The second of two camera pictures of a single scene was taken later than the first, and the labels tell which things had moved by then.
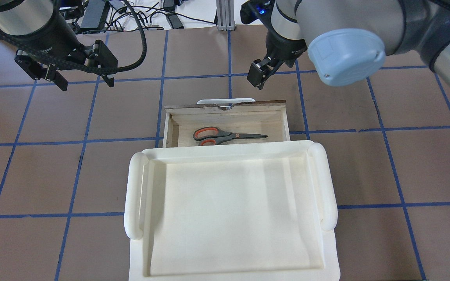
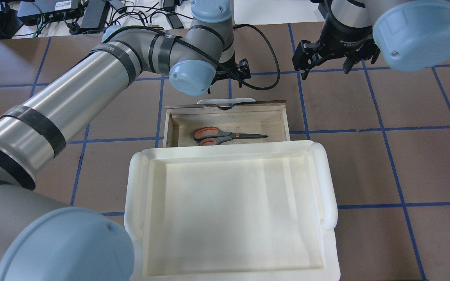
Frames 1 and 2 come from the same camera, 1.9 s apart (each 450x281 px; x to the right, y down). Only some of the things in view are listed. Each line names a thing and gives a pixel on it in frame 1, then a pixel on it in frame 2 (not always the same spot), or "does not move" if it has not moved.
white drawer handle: x=225 y=101 does not move
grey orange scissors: x=211 y=136 does not move
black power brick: x=174 y=21 does not move
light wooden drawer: x=269 y=118 does not move
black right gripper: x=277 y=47 -> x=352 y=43
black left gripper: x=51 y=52 -> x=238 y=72
